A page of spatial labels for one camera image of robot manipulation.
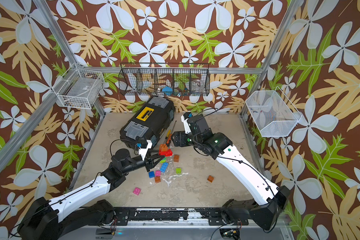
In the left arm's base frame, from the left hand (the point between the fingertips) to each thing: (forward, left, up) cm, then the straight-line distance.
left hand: (163, 152), depth 73 cm
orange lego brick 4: (-6, -26, -20) cm, 33 cm away
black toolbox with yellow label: (+26, +11, -7) cm, 29 cm away
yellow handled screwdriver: (+29, -1, -21) cm, 36 cm away
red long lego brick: (-1, -2, 0) cm, 3 cm away
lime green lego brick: (-1, -8, -21) cm, 22 cm away
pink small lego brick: (-2, +5, -22) cm, 22 cm away
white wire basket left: (+36, +50, +12) cm, 63 cm away
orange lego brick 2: (+7, -6, -20) cm, 22 cm away
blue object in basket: (+42, 0, +6) cm, 42 cm away
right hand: (+6, -7, +7) cm, 11 cm away
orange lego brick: (0, 0, +5) cm, 5 cm away
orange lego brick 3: (-6, +5, -22) cm, 23 cm away
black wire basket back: (+49, +2, +9) cm, 50 cm away
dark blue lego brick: (-3, +8, -22) cm, 23 cm away
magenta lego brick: (-13, +15, -21) cm, 29 cm away
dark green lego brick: (-4, -1, -1) cm, 4 cm away
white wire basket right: (+23, -62, +4) cm, 66 cm away
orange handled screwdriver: (+23, -1, -21) cm, 31 cm away
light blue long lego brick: (+1, +1, -21) cm, 21 cm away
